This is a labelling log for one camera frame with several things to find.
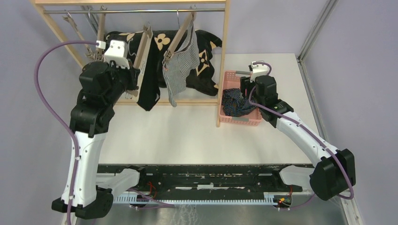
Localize navy striped underwear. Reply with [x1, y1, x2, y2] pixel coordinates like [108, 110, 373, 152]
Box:
[221, 88, 256, 117]

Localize purple cable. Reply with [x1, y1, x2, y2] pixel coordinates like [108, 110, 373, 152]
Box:
[33, 40, 103, 225]
[247, 61, 355, 212]

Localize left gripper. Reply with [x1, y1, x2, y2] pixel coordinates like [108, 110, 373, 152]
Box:
[105, 58, 140, 106]

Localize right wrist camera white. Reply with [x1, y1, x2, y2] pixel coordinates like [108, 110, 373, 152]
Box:
[250, 61, 271, 82]

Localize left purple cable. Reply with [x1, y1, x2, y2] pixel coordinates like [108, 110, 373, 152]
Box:
[33, 40, 103, 225]

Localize empty wooden clip hanger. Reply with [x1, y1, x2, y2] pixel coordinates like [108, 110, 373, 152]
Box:
[63, 10, 94, 60]

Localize grey striped underwear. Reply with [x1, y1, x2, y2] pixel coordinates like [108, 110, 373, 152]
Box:
[163, 22, 199, 107]

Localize black underwear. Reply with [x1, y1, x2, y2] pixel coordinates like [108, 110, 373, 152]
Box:
[137, 38, 161, 111]

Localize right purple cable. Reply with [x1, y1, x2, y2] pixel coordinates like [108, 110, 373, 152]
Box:
[247, 61, 355, 212]

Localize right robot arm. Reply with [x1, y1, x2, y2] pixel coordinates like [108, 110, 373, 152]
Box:
[240, 75, 356, 201]

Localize pink plastic basket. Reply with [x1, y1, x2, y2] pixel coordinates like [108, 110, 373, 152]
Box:
[219, 70, 262, 126]

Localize wooden clothes rack frame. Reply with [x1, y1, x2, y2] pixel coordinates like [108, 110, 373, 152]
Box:
[30, 0, 231, 128]

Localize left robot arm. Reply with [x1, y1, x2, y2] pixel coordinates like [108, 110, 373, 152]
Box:
[52, 61, 148, 220]

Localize wooden clip hanger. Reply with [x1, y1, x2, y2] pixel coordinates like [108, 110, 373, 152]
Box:
[162, 11, 196, 66]
[63, 10, 94, 60]
[128, 23, 153, 102]
[88, 6, 106, 61]

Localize white cable duct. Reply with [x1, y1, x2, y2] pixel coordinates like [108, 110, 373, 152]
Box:
[113, 192, 277, 206]

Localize aluminium corner post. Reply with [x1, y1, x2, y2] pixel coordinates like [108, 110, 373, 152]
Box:
[297, 0, 339, 62]

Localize black floral blanket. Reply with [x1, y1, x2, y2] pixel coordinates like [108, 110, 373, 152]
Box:
[104, 30, 222, 96]

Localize metal hanging rod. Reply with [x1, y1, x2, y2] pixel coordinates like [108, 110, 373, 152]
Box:
[43, 8, 225, 15]

